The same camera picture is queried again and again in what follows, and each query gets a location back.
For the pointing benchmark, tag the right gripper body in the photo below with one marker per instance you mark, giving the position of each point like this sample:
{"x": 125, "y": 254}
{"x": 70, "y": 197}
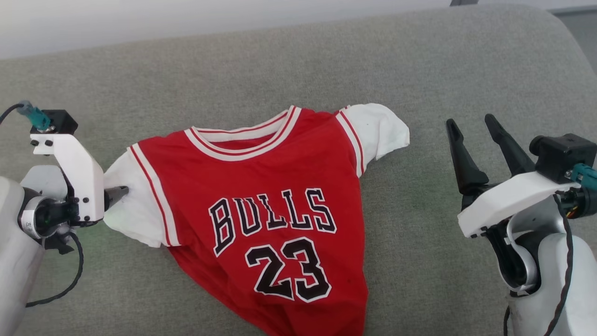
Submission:
{"x": 513, "y": 261}

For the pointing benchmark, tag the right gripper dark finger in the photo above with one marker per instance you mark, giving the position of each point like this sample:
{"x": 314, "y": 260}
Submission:
{"x": 466, "y": 172}
{"x": 513, "y": 156}

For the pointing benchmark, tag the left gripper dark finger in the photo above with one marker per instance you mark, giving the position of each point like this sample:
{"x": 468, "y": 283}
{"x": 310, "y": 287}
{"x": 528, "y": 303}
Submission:
{"x": 114, "y": 197}

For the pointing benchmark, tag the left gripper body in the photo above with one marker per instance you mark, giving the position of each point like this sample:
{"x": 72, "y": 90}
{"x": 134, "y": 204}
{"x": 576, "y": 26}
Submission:
{"x": 46, "y": 217}

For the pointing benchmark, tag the red Bulls 23 jersey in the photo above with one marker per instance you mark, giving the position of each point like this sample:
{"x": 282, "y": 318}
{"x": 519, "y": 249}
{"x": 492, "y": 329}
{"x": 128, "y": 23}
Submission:
{"x": 261, "y": 168}

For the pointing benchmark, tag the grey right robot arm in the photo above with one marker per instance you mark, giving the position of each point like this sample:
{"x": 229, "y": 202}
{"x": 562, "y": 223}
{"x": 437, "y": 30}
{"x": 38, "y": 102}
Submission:
{"x": 583, "y": 280}

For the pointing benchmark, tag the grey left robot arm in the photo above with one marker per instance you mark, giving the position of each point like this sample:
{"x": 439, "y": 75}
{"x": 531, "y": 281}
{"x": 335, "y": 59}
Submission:
{"x": 14, "y": 280}

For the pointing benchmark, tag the grey fabric sofa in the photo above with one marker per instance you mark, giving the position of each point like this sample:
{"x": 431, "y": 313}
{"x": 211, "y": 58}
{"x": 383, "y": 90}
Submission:
{"x": 419, "y": 70}

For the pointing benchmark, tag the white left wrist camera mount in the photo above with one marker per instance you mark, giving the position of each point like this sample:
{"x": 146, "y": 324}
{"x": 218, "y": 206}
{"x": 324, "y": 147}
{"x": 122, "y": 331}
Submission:
{"x": 79, "y": 172}

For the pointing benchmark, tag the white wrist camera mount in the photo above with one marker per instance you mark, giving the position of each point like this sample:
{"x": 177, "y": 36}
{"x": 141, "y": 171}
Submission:
{"x": 503, "y": 205}
{"x": 79, "y": 172}

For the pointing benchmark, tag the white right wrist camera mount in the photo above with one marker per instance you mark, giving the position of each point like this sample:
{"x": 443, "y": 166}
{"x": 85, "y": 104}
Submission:
{"x": 503, "y": 205}

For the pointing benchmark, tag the teal right camera connector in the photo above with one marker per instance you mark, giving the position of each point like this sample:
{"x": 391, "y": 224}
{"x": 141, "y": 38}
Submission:
{"x": 586, "y": 175}

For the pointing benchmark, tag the teal camera connector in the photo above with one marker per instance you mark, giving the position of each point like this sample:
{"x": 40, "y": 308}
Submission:
{"x": 586, "y": 175}
{"x": 37, "y": 116}

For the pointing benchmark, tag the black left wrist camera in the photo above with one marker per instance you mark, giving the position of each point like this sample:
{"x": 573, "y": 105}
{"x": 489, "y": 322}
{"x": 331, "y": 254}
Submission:
{"x": 60, "y": 122}

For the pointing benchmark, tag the teal left camera connector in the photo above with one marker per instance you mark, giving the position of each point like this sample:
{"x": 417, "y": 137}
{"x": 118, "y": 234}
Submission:
{"x": 37, "y": 116}

